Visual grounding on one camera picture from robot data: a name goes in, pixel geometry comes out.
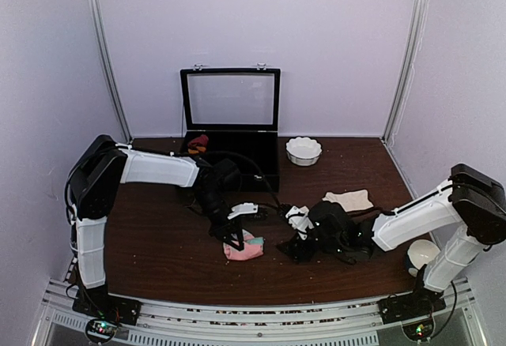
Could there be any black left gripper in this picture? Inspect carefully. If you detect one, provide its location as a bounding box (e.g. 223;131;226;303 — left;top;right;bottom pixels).
191;190;243;251

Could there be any pink mint patterned sock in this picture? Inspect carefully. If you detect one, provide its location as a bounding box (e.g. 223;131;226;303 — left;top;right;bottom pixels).
223;230;265;261

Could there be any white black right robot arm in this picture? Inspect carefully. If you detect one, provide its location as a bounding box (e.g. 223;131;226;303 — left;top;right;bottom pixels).
277;164;505;316

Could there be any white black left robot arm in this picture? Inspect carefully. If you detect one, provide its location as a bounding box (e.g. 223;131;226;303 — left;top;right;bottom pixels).
66;134;245;318

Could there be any maroon yellow argyle sock roll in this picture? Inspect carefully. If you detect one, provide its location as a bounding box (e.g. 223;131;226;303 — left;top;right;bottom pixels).
187;134;209;155

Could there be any beige striped sock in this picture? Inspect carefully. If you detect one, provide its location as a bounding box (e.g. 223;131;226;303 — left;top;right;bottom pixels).
323;190;373;212

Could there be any white scalloped ceramic bowl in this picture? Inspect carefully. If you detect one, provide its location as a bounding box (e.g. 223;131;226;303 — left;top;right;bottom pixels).
285;137;323;167

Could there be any white blue cup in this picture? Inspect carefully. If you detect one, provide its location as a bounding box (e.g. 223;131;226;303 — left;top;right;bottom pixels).
405;239;440;277

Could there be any black compartment storage box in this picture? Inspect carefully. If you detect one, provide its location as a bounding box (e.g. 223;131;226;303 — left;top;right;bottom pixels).
179;67;281;193

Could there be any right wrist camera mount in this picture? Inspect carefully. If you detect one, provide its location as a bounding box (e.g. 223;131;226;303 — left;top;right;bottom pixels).
285;206;314;240

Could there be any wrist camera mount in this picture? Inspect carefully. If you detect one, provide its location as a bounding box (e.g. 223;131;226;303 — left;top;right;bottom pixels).
228;202;268;221
285;206;314;240

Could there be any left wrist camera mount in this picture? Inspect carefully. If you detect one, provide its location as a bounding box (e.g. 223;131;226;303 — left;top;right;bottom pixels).
228;202;268;221

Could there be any thin black cable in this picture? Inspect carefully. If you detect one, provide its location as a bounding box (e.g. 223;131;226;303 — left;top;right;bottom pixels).
205;150;289;215

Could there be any aluminium table edge rail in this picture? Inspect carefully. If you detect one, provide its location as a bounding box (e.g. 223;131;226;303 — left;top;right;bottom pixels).
28;278;491;345

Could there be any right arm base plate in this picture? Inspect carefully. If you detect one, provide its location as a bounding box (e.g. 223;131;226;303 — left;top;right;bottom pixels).
377;288;447;324

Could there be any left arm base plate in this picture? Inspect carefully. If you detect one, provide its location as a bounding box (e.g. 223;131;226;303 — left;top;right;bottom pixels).
72;285;142;325

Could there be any left aluminium frame post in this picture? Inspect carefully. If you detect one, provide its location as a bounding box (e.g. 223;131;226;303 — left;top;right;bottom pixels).
88;0;134;143

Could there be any aluminium frame post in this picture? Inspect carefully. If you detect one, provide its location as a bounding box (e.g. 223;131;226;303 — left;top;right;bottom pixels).
382;0;429;145
88;0;134;143

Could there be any right aluminium frame post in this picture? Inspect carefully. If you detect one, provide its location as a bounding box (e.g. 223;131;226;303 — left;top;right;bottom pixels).
382;0;429;145

